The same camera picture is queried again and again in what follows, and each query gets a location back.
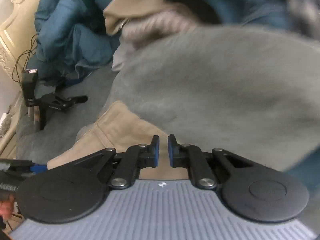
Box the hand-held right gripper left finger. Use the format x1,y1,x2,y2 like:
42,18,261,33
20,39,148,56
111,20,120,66
72,134,160,190

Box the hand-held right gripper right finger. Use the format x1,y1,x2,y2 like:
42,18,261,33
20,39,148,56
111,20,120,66
167,134,255,190

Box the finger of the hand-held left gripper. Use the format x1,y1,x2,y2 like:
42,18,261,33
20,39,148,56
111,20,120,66
29,163,48,174

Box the beige pants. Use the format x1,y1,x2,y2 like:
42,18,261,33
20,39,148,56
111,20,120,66
47,101,190,180

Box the person's left hand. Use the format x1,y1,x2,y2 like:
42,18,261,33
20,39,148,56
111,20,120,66
0,194,16,222

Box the grey fleece sweater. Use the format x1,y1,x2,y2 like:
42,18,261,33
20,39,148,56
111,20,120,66
104,26,320,173

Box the light grey shirt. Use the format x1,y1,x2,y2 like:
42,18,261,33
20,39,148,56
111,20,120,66
111,46,135,72

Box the beige knit sweater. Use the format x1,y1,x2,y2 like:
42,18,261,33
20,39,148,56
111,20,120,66
122,10,200,48

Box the cream carved headboard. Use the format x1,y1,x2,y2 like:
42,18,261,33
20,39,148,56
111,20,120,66
0,0,54,153

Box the blue duvet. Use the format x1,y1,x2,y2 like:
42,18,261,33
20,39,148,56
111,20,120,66
34,0,300,88

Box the tan cloth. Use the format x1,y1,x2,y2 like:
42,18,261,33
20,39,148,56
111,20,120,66
103,0,180,36

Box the black clamp mount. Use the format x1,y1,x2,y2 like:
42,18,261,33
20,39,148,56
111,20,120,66
21,68,88,131

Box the black cable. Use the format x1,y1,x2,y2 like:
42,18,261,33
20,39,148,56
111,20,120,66
12,34,39,83

